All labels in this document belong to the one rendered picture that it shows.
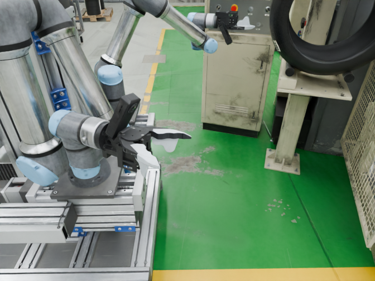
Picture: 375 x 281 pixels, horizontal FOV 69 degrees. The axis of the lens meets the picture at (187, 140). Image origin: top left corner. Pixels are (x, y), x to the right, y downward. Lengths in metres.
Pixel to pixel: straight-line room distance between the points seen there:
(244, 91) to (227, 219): 1.09
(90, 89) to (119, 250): 0.89
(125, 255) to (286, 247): 0.92
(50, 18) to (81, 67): 0.13
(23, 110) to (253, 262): 1.35
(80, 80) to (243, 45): 1.62
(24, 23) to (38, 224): 0.67
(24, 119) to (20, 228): 0.46
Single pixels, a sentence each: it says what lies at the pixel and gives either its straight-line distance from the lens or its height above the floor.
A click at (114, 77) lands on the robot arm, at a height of 0.93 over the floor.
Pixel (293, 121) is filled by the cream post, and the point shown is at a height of 0.42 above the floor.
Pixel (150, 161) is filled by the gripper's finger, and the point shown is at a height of 1.07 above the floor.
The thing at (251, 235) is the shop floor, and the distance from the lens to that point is 1.79.
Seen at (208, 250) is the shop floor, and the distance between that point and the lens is 1.69.
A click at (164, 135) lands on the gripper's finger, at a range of 0.64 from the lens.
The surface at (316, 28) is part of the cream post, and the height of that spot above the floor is 1.05.
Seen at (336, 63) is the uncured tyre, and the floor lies 0.98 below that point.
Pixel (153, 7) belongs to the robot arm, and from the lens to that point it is 1.36.
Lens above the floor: 1.41
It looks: 35 degrees down
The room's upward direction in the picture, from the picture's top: straight up
